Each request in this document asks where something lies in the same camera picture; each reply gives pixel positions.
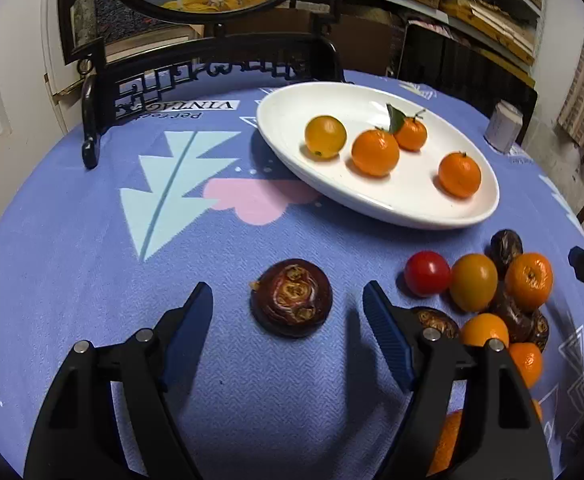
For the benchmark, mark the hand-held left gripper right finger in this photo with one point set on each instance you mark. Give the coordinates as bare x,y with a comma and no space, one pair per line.
387,335

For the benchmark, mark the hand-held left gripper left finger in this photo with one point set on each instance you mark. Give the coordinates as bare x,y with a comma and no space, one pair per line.
192,321

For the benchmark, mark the dark brown wrinkled fruit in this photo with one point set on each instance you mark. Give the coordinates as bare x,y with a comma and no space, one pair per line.
439,321
514,317
292,300
506,250
541,332

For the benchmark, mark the red cherry tomato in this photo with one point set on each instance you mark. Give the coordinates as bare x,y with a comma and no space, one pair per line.
427,273

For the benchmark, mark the smooth orange fruit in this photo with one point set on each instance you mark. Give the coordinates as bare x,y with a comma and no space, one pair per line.
537,409
482,329

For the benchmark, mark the yellow-orange round fruit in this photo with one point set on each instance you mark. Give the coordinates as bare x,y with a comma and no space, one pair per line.
325,136
473,282

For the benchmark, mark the large rough orange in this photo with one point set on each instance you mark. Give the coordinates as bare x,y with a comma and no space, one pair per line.
447,440

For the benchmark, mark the white oval plate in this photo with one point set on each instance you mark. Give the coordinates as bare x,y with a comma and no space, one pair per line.
402,195

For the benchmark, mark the pale drink can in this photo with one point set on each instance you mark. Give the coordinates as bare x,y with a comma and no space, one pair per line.
503,125

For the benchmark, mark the mandarin orange with leaf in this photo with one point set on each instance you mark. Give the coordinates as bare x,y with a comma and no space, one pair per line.
411,134

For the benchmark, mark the black framed round deer screen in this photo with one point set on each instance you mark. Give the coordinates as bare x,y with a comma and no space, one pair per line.
212,55

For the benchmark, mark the brown cardboard box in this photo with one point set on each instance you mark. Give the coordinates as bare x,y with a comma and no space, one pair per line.
362,45

